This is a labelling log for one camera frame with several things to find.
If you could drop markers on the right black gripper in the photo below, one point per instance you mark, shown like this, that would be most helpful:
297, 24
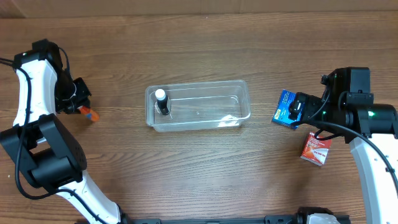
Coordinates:
292, 109

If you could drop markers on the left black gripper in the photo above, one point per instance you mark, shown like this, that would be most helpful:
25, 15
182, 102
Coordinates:
79, 101

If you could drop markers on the orange tube white cap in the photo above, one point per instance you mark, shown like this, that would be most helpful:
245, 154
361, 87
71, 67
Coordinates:
89, 113

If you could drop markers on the blue lozenge packet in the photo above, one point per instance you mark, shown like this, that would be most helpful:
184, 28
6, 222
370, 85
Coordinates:
281, 115

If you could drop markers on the clear plastic container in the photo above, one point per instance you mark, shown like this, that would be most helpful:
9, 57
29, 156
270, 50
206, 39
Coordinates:
202, 105

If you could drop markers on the black bottle white cap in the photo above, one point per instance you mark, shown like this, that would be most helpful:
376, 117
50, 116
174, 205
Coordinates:
162, 101

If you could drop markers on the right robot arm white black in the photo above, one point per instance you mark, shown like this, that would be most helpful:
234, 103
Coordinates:
347, 109

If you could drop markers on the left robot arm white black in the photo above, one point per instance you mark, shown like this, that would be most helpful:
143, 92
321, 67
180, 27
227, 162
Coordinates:
48, 159

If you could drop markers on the red medicine box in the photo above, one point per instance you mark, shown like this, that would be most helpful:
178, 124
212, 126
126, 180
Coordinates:
314, 150

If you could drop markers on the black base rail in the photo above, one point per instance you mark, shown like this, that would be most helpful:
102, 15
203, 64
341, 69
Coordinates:
302, 216

